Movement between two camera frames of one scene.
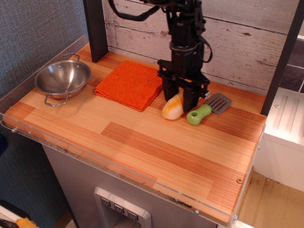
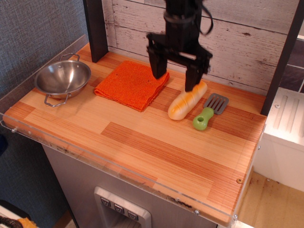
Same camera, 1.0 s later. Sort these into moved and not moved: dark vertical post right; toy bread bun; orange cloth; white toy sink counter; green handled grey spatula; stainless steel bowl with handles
Moved: toy bread bun; green handled grey spatula
Not moved: stainless steel bowl with handles; white toy sink counter; dark vertical post right; orange cloth
